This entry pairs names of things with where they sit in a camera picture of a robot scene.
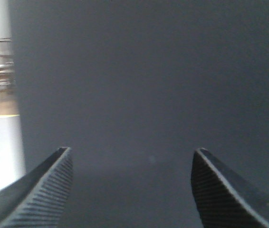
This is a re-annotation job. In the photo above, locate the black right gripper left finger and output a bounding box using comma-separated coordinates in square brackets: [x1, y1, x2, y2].
[0, 147, 73, 228]

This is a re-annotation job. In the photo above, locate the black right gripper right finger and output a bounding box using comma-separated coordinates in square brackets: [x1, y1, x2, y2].
[191, 148, 269, 228]

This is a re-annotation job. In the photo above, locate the white fridge door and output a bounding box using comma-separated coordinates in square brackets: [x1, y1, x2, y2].
[8, 0, 269, 228]

